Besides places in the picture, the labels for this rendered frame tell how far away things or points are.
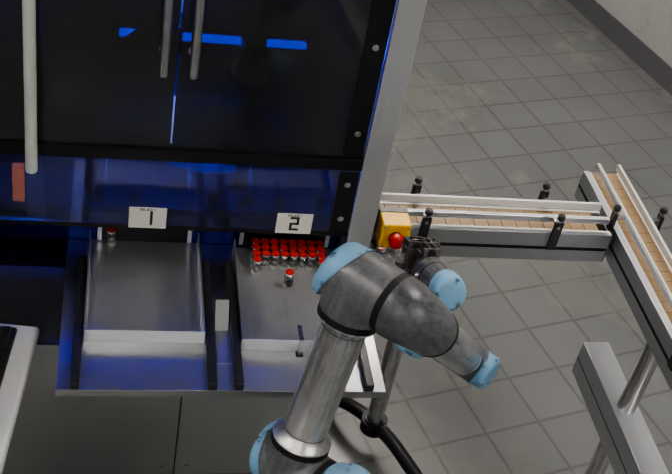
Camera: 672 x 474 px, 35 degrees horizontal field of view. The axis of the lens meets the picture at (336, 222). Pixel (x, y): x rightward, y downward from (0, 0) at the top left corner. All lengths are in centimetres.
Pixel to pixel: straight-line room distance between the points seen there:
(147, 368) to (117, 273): 31
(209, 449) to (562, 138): 264
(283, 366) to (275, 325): 13
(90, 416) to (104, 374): 65
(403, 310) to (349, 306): 10
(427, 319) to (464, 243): 102
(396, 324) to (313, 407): 27
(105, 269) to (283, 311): 43
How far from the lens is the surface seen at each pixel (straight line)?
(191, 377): 235
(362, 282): 183
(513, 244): 287
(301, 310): 253
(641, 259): 292
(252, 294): 255
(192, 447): 310
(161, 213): 250
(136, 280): 255
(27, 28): 217
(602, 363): 315
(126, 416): 299
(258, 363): 239
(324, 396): 197
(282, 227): 255
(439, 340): 185
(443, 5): 604
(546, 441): 365
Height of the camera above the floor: 259
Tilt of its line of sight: 38 degrees down
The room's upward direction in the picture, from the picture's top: 12 degrees clockwise
